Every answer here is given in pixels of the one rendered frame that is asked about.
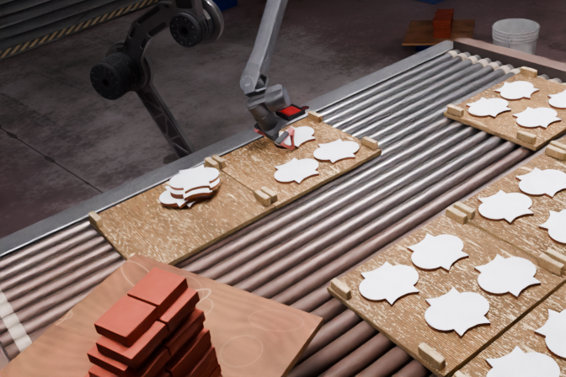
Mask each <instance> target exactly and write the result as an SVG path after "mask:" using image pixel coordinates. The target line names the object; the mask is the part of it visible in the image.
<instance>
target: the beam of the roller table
mask: <svg viewBox="0 0 566 377"><path fill-rule="evenodd" d="M450 50H453V41H449V40H445V41H443V42H440V43H439V44H437V45H433V46H431V47H430V48H428V49H425V50H422V51H421V52H418V53H416V54H414V55H412V56H409V57H407V58H405V59H403V60H401V61H398V62H396V63H393V64H392V65H390V66H386V67H384V68H382V69H381V70H378V71H376V72H373V73H371V74H369V75H367V76H365V77H362V78H360V79H358V80H355V81H353V82H351V83H348V84H346V85H344V86H343V87H341V88H337V89H335V90H333V91H331V92H329V93H326V94H324V95H322V96H320V97H318V98H315V99H313V100H311V101H308V102H306V103H304V104H301V105H299V106H298V107H302V106H308V107H309V109H306V110H305V112H306V113H305V114H304V115H301V116H299V117H297V118H295V119H292V120H290V121H288V120H286V119H283V118H281V117H280V116H278V115H276V117H278V118H280V119H283V120H284V121H285V122H286V123H287V126H288V125H292V124H294V123H296V122H297V121H299V120H301V119H305V118H306V117H308V114H307V112H308V111H313V112H316V113H318V112H320V111H323V110H325V109H327V108H329V107H331V106H334V105H335V104H338V103H340V102H342V101H345V100H346V99H348V98H351V97H353V96H355V95H357V94H359V93H362V92H364V91H366V90H368V89H370V88H373V87H375V86H377V85H379V84H381V83H383V82H386V81H388V80H390V79H392V78H394V77H397V76H399V75H401V74H403V73H405V72H408V71H410V70H412V69H414V68H415V67H417V66H421V65H423V64H425V63H426V62H428V61H432V60H434V59H435V58H437V57H439V56H443V55H444V54H445V53H447V52H448V51H450ZM254 129H255V128H254V126H252V127H250V128H248V129H246V130H243V131H241V132H238V133H237V134H235V135H231V136H229V137H228V138H226V139H224V140H221V141H218V142H217V143H214V144H212V145H210V146H207V147H205V148H203V149H201V150H198V151H196V152H194V153H191V154H189V155H188V156H186V157H182V158H180V159H179V160H176V161H174V162H171V163H169V164H167V165H165V166H163V167H160V168H158V169H156V170H154V171H151V172H149V173H147V174H144V175H142V176H140V177H139V178H135V179H133V180H131V181H129V182H127V183H124V184H121V185H120V186H118V187H116V188H113V189H111V190H109V191H107V192H104V193H102V194H100V195H97V196H95V197H93V198H91V199H88V200H86V201H84V202H82V203H80V204H77V205H74V206H73V207H71V208H69V209H66V210H63V211H62V212H59V213H57V214H55V215H52V216H50V217H48V218H46V219H44V220H41V221H39V222H37V223H34V224H33V225H31V226H27V227H25V228H24V229H22V230H19V231H16V232H14V233H12V234H10V235H8V236H5V237H3V238H1V239H0V258H4V257H6V256H7V255H9V254H11V253H13V252H17V251H18V250H20V249H22V248H25V247H27V246H29V245H31V244H33V243H36V242H38V241H40V240H42V239H44V238H47V237H48V236H51V235H53V234H55V233H57V232H59V231H62V230H64V229H66V228H68V227H70V226H73V225H75V224H77V223H79V222H81V221H83V220H86V219H88V218H89V216H88V212H90V211H92V210H93V211H94V212H95V213H96V214H99V213H101V212H103V211H105V210H107V209H110V208H112V207H114V206H116V205H118V204H121V203H123V202H125V201H127V200H128V199H132V198H134V197H136V196H137V195H139V194H143V193H145V192H146V191H148V190H150V189H153V188H155V187H157V186H159V185H161V184H163V183H166V182H167V181H170V179H171V178H172V177H174V176H176V175H178V174H179V170H189V169H192V168H196V167H199V166H201V165H204V164H205V158H207V157H209V158H210V159H212V158H211V156H213V155H217V156H219V157H222V156H225V155H226V154H228V153H230V152H232V151H236V150H237V149H239V148H241V147H243V146H246V145H248V144H250V143H252V142H254V141H256V140H259V139H261V138H263V137H264V136H263V135H261V134H259V133H257V132H255V131H254Z"/></svg>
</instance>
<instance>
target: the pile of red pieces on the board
mask: <svg viewBox="0 0 566 377"><path fill-rule="evenodd" d="M199 301H200V297H199V294H198V291H196V290H194V289H190V288H188V284H187V280H186V278H185V277H182V276H179V275H177V274H174V273H170V272H167V271H164V270H162V269H159V268H153V269H152V270H151V271H150V272H149V273H148V274H147V275H145V276H144V277H143V278H142V279H141V280H140V281H139V282H138V283H137V284H136V285H135V286H134V287H133V288H132V289H131V290H129V291H128V292H127V295H123V296H122V297H121V298H120V299H119V300H118V301H117V302H116V303H115V304H114V305H113V306H111V307H110V308H109V309H108V310H107V311H106V312H105V313H104V314H103V315H102V316H101V317H100V318H99V319H98V320H97V321H96V322H95V323H94V326H95V329H96V332H97V333H98V334H100V335H102V337H101V338H99V339H98V340H97V341H96V342H95V343H96V344H95V345H94V346H93V347H92V348H91V349H90V350H88V351H87V355H88V359H89V361H90V363H92V364H94V366H93V367H91V368H90V369H89V370H88V373H87V374H86V375H85V376H84V377H222V374H221V371H222V370H221V366H220V364H219V363H218V361H217V356H216V350H215V347H213V346H211V334H210V330H209V329H207V328H204V325H203V322H204V321H205V320H206V318H205V314H204V311H202V310H200V309H197V308H196V306H195V305H196V304H197V303H198V302H199Z"/></svg>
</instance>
